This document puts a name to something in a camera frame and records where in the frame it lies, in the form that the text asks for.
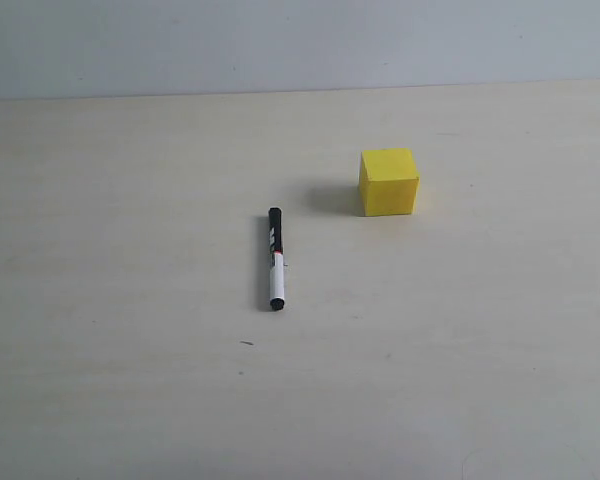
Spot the black and white marker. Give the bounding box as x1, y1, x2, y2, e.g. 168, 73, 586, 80
268, 207, 285, 311

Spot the yellow cube block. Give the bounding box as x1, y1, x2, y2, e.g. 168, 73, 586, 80
358, 148, 420, 217

